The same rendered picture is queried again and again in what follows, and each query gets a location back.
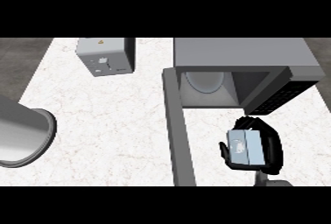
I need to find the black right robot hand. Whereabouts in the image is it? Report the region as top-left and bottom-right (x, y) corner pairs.
(217, 115), (283, 176)

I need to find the pale blue milk carton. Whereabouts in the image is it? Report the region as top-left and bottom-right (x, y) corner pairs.
(226, 129), (266, 166)

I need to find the grey microwave door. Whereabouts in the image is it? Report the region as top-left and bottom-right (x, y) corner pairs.
(159, 67), (198, 187)

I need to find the white glass microwave turntable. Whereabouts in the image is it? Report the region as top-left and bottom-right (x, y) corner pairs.
(184, 72), (226, 95)

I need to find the grey microwave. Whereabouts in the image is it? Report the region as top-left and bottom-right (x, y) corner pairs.
(172, 37), (326, 116)

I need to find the grey toaster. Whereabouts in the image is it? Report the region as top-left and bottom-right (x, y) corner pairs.
(75, 37), (137, 78)

